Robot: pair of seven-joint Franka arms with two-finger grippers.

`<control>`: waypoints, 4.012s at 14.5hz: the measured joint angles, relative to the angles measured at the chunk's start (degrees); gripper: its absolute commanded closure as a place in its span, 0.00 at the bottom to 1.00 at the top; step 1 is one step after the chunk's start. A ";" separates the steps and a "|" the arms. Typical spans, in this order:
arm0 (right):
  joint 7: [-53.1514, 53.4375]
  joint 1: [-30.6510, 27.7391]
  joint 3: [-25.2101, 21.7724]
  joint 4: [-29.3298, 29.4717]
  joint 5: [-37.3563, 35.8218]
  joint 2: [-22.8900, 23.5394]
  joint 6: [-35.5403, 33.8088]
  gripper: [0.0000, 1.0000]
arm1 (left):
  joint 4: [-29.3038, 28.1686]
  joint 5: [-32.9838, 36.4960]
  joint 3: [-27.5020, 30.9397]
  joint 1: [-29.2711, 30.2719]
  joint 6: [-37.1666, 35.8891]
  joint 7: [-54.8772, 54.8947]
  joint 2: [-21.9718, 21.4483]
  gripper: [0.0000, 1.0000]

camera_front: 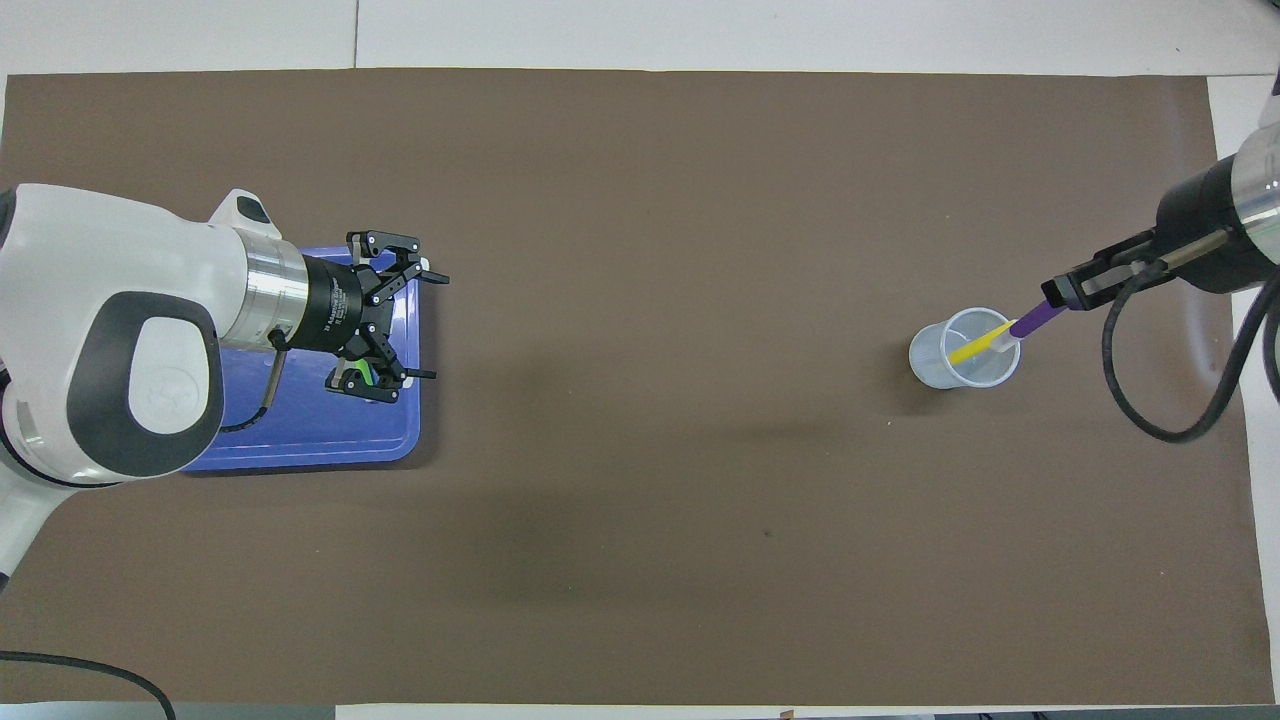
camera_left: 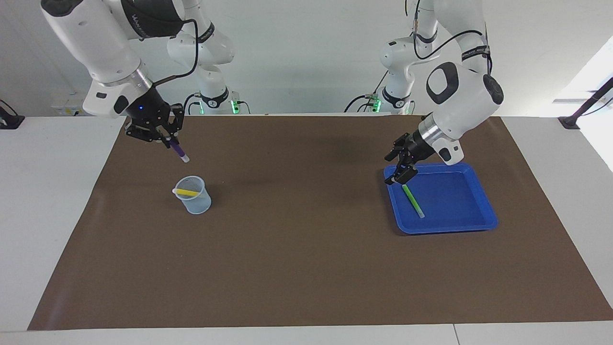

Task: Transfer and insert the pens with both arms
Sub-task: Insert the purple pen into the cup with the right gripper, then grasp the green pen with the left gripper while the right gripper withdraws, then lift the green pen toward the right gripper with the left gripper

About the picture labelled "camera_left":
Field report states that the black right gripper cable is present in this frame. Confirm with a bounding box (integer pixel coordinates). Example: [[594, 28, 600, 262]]
[[153, 18, 199, 87]]

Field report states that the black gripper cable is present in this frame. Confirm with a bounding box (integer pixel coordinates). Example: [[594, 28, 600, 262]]
[[413, 0, 494, 75], [153, 18, 199, 87]]

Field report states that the black base cable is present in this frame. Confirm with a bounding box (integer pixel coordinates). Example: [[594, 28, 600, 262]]
[[182, 92, 202, 115], [344, 72, 389, 114]]

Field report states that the purple pen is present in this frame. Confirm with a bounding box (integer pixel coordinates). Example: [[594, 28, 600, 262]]
[[165, 137, 191, 163]]

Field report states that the brown table mat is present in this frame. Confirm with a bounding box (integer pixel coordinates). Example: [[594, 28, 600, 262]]
[[27, 115, 613, 331]]

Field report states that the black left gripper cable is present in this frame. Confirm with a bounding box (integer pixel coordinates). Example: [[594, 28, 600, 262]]
[[413, 0, 494, 75]]

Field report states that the green pen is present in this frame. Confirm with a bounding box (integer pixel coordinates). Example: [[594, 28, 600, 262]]
[[401, 184, 426, 219]]

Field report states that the translucent plastic cup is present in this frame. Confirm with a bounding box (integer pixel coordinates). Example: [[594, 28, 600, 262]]
[[173, 175, 212, 215]]

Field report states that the blue plastic tray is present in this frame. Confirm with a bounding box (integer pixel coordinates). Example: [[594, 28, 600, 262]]
[[383, 162, 499, 235]]

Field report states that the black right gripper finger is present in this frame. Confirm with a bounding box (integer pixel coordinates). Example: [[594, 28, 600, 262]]
[[127, 125, 161, 142], [163, 106, 185, 147]]

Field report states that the white socket box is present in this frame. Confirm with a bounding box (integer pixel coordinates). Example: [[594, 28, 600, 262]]
[[52, 92, 96, 116]]

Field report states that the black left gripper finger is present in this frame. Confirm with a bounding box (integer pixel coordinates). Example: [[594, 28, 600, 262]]
[[385, 134, 411, 161], [385, 158, 418, 186]]

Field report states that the black camera stand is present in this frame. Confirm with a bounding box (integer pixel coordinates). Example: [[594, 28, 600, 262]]
[[558, 77, 613, 130]]

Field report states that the black table clamp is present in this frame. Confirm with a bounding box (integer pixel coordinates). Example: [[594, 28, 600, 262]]
[[0, 99, 25, 130]]

